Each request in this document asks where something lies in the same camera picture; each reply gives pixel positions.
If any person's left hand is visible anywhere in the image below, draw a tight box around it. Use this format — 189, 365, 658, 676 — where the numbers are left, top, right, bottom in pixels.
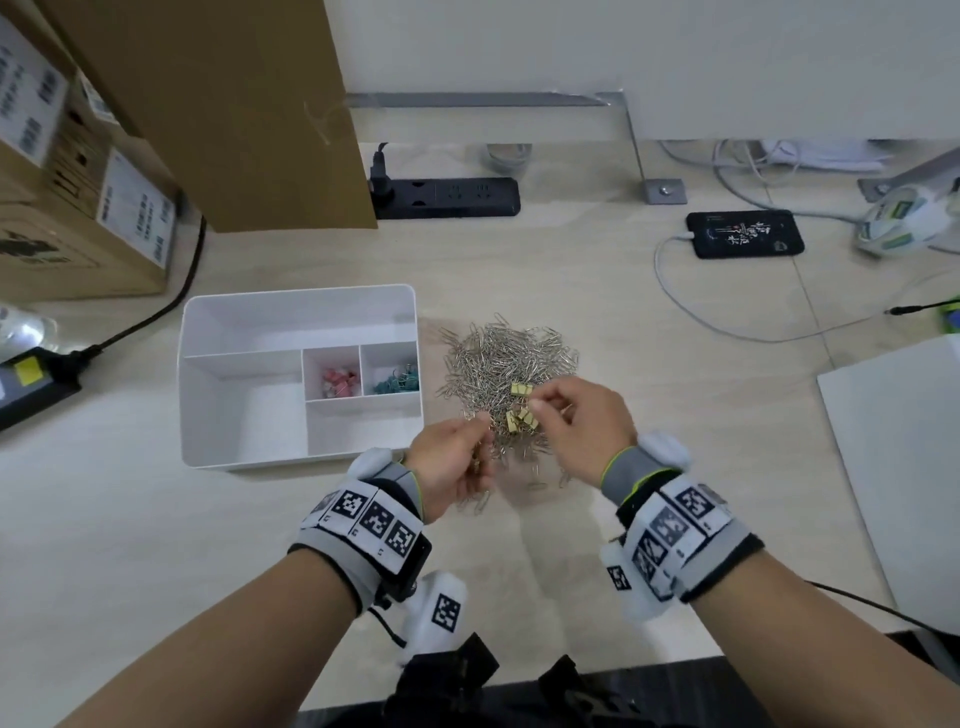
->
403, 414, 496, 526

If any person's right hand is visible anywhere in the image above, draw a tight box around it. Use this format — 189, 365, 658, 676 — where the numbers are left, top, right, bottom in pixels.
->
524, 376, 639, 489

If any bunch of yellow binder clips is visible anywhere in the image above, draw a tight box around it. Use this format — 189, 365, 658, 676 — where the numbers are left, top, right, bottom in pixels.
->
468, 382, 543, 475

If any bunch of blue binder clips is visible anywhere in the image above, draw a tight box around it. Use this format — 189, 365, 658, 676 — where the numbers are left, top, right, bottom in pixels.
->
372, 363, 420, 395

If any pile of silver paper clips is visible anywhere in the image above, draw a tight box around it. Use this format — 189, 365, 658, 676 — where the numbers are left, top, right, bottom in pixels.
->
438, 322, 580, 511

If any white compartment organizer tray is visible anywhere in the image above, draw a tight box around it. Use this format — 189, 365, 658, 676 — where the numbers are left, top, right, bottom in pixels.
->
177, 283, 423, 472

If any person's right forearm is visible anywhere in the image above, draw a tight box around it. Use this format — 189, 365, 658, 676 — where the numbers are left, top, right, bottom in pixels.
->
686, 551, 960, 728

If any person's left forearm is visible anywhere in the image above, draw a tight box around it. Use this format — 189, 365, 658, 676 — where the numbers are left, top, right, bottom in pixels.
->
56, 551, 358, 728

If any white left wrist pod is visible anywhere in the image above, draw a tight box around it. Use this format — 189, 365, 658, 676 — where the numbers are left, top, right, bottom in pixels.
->
346, 447, 395, 481

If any gray left wrist marker band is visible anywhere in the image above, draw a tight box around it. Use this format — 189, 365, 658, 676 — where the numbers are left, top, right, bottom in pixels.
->
288, 464, 435, 616

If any gray wrist marker band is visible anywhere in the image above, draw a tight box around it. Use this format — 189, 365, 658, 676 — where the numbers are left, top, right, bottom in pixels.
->
288, 464, 435, 616
599, 446, 766, 605

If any gray right wrist marker band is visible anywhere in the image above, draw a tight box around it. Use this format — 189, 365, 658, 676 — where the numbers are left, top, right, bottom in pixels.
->
599, 446, 766, 605

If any black chest harness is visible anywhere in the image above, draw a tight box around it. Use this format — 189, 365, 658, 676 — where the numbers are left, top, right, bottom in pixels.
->
386, 633, 654, 728

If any black smartphone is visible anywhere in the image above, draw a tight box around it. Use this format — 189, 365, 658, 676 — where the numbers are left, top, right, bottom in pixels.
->
685, 209, 805, 260

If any black power strip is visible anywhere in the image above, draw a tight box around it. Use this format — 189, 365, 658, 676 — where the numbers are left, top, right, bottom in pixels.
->
371, 176, 521, 220

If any clear tape roll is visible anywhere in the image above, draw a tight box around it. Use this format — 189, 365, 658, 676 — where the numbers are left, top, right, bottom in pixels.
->
483, 142, 534, 174

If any black power plug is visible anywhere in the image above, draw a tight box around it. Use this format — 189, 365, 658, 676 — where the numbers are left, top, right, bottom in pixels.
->
368, 142, 395, 204

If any white flat board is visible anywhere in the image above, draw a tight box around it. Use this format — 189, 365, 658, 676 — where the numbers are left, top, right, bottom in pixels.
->
815, 333, 960, 639

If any green and white packet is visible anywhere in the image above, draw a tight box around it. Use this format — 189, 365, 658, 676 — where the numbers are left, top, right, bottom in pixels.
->
854, 185, 952, 256

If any white desk divider panel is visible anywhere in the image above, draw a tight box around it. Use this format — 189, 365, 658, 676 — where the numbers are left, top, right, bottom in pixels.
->
322, 0, 960, 144

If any flat brown cardboard sheet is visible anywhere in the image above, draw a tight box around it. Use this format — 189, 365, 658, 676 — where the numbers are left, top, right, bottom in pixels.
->
37, 0, 379, 234

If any black power adapter brick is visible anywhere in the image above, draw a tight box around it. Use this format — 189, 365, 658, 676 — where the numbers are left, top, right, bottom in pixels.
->
0, 346, 82, 433

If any glass bottle with steel lid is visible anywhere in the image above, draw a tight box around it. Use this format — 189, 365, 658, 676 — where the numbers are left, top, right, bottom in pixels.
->
0, 302, 60, 358

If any white left wrist camera block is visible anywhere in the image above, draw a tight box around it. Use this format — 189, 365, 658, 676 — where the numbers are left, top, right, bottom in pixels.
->
401, 569, 470, 665

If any white wrist camera block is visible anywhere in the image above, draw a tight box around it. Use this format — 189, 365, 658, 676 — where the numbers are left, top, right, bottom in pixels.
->
598, 541, 661, 624
401, 569, 470, 665

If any white charging cable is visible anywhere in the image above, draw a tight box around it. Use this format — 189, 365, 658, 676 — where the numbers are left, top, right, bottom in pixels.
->
653, 233, 960, 345

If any white right wrist camera block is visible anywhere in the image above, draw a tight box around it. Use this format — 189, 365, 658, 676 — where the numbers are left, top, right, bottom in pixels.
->
598, 541, 661, 624

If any thin black left wrist cable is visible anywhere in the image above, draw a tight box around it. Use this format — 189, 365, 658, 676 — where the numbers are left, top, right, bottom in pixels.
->
365, 605, 408, 651

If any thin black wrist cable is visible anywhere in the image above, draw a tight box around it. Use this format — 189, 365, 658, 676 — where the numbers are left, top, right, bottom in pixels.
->
365, 605, 408, 651
806, 581, 960, 639

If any gray metal divider bracket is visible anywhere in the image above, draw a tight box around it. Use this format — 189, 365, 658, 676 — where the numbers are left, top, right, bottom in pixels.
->
346, 91, 689, 205
858, 146, 960, 204

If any black adapter cable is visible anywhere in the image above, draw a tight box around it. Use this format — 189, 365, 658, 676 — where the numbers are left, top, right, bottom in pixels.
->
74, 215, 208, 369

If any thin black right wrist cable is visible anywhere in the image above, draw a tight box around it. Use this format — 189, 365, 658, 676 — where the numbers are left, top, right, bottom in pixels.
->
806, 581, 960, 639

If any bundle of white cables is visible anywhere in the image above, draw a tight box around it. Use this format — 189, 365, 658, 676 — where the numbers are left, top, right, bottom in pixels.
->
659, 138, 894, 226

